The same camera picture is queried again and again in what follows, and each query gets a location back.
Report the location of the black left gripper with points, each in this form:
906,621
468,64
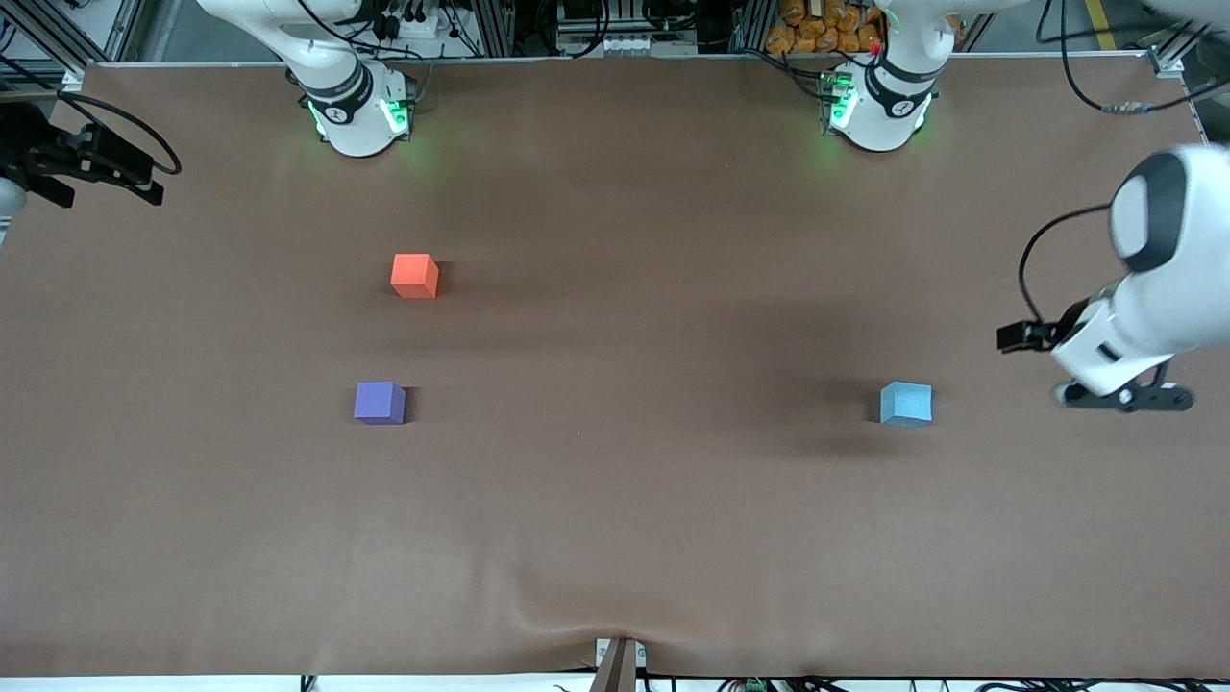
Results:
1065,331

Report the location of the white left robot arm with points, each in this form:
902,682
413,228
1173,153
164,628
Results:
1168,288

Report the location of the pile of orange packets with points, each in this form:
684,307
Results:
826,24

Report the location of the grey metal mount bracket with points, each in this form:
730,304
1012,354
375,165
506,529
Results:
618,665

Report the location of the purple foam block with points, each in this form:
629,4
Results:
379,402

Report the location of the white power strip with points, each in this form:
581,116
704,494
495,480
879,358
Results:
418,24

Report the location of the aluminium frame profile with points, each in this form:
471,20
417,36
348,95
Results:
1177,53

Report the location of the light blue foam block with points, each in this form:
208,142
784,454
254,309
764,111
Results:
906,404

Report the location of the brown table cover mat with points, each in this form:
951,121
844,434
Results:
615,500

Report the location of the orange foam block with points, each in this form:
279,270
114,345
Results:
414,275

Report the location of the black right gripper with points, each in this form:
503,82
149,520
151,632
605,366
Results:
38,154

